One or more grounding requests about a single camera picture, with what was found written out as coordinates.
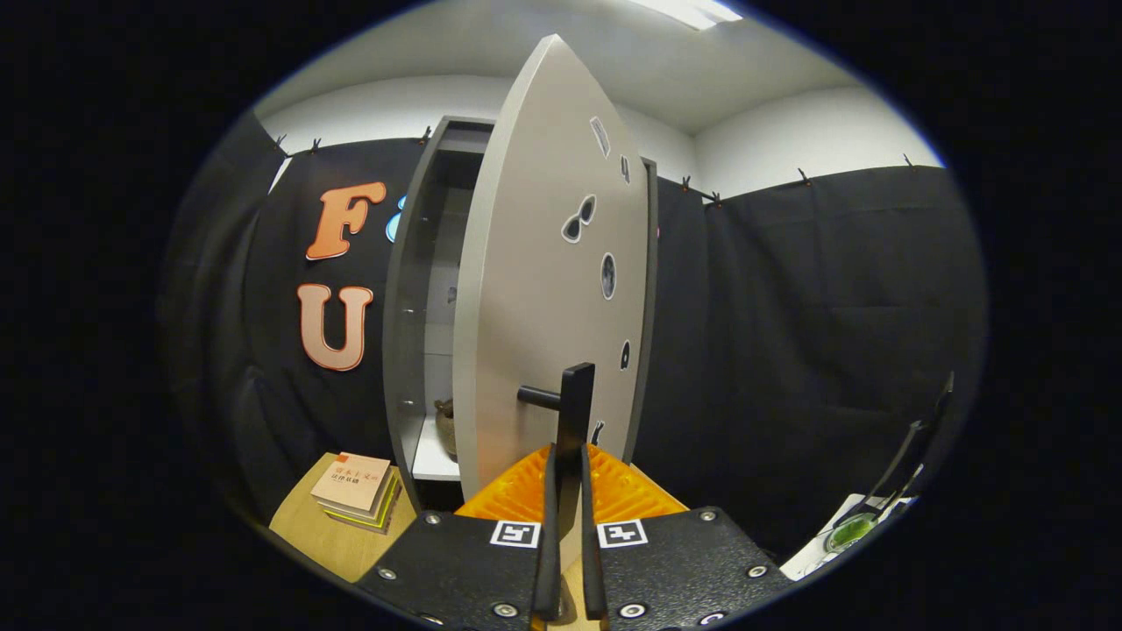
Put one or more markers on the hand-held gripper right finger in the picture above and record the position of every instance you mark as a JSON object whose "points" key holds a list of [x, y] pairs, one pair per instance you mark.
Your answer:
{"points": [[592, 570]]}

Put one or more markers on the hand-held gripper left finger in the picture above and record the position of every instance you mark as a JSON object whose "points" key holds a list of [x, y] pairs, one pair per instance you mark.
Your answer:
{"points": [[550, 561]]}

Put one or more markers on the brown fuzzy shoe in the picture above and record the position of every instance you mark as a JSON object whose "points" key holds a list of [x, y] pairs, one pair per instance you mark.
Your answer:
{"points": [[447, 429]]}

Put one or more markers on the dark grey shoe cabinet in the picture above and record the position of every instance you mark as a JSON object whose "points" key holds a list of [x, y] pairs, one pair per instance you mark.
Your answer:
{"points": [[403, 350]]}

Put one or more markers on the beige shoe cabinet door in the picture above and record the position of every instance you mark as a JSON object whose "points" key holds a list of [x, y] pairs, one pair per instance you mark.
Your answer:
{"points": [[526, 263]]}

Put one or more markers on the yellow-edged book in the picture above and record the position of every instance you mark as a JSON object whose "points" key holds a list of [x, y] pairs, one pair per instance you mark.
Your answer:
{"points": [[386, 513]]}

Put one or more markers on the green round dish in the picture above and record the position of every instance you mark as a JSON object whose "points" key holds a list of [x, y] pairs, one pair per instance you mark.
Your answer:
{"points": [[852, 531]]}

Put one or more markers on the black backdrop cloth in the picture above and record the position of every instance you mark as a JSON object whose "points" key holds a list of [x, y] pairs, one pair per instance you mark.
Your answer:
{"points": [[789, 350]]}

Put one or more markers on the dark folding stand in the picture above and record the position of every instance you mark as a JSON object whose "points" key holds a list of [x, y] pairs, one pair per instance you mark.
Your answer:
{"points": [[903, 456]]}

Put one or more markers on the row of backdrop clips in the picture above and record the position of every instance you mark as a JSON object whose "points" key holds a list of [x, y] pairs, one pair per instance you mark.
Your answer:
{"points": [[685, 183]]}

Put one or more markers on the rectangular ceiling light panel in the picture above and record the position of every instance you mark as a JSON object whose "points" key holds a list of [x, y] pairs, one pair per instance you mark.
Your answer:
{"points": [[692, 10]]}

